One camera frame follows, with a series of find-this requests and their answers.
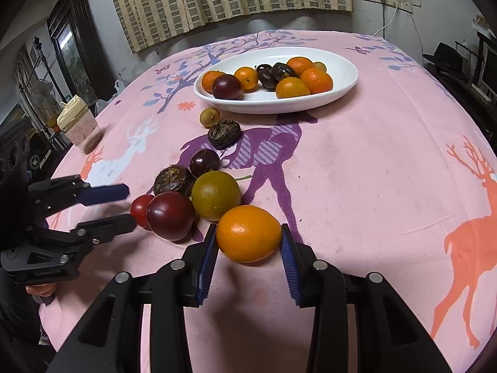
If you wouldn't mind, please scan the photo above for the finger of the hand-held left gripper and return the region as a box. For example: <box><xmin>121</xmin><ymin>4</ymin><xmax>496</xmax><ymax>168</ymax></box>
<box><xmin>29</xmin><ymin>176</ymin><xmax>130</xmax><ymax>218</ymax></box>
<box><xmin>47</xmin><ymin>214</ymin><xmax>137</xmax><ymax>257</ymax></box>

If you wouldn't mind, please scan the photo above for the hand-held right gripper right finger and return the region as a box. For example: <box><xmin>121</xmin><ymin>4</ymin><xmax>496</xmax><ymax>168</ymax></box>
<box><xmin>280</xmin><ymin>224</ymin><xmax>453</xmax><ymax>373</ymax></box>

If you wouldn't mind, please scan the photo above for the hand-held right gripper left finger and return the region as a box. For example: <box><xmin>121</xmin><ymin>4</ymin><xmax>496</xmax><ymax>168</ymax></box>
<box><xmin>47</xmin><ymin>223</ymin><xmax>219</xmax><ymax>373</ymax></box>

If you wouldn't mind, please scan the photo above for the small red plum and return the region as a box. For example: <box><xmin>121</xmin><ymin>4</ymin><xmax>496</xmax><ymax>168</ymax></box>
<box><xmin>130</xmin><ymin>194</ymin><xmax>155</xmax><ymax>229</ymax></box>

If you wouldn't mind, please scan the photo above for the large dark red plum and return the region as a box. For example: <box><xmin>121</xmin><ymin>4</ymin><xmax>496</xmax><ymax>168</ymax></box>
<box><xmin>147</xmin><ymin>191</ymin><xmax>196</xmax><ymax>242</ymax></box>

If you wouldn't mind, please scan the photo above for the mandarin orange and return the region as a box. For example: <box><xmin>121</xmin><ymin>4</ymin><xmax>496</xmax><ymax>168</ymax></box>
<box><xmin>286</xmin><ymin>57</ymin><xmax>313</xmax><ymax>74</ymax></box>
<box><xmin>300</xmin><ymin>67</ymin><xmax>334</xmax><ymax>94</ymax></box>

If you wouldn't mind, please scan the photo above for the white oval plate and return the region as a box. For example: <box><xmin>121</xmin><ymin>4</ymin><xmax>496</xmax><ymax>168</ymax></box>
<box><xmin>193</xmin><ymin>47</ymin><xmax>358</xmax><ymax>115</ymax></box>

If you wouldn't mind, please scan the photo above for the person's left hand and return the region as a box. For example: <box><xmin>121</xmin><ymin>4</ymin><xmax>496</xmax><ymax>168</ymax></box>
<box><xmin>25</xmin><ymin>284</ymin><xmax>57</xmax><ymax>304</ymax></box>

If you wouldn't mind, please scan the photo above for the green orange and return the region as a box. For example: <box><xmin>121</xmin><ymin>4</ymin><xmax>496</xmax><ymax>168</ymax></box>
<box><xmin>191</xmin><ymin>170</ymin><xmax>242</xmax><ymax>221</ymax></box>

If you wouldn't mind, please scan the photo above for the plastic jar with cream lid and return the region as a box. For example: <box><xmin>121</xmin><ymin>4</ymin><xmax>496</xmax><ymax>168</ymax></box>
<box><xmin>57</xmin><ymin>95</ymin><xmax>103</xmax><ymax>154</ymax></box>

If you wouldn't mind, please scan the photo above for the white standing fan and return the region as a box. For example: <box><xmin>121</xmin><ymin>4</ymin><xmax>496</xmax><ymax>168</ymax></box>
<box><xmin>31</xmin><ymin>80</ymin><xmax>55</xmax><ymax>105</ymax></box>

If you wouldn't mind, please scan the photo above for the pink deer printed tablecloth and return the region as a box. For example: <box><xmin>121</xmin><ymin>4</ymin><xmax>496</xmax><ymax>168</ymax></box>
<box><xmin>39</xmin><ymin>29</ymin><xmax>497</xmax><ymax>373</ymax></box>

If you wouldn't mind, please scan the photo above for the dark wooden framed picture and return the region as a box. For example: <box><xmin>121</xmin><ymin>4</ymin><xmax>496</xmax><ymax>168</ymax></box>
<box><xmin>47</xmin><ymin>0</ymin><xmax>117</xmax><ymax>102</ymax></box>

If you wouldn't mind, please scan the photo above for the black tripod stand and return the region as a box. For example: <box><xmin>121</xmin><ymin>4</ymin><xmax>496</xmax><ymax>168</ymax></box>
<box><xmin>33</xmin><ymin>37</ymin><xmax>52</xmax><ymax>86</ymax></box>

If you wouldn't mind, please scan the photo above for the black desk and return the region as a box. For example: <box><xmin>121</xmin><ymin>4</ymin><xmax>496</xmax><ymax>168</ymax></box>
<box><xmin>425</xmin><ymin>62</ymin><xmax>497</xmax><ymax>140</ymax></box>

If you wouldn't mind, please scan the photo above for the black hat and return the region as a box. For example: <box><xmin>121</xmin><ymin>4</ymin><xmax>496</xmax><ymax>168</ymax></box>
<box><xmin>422</xmin><ymin>43</ymin><xmax>464</xmax><ymax>76</ymax></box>

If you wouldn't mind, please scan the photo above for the computer monitor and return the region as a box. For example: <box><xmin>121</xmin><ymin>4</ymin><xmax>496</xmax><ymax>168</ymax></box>
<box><xmin>479</xmin><ymin>47</ymin><xmax>497</xmax><ymax>98</ymax></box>

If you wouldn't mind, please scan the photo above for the white power cable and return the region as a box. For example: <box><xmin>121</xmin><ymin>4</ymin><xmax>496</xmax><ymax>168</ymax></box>
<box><xmin>373</xmin><ymin>5</ymin><xmax>400</xmax><ymax>37</ymax></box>

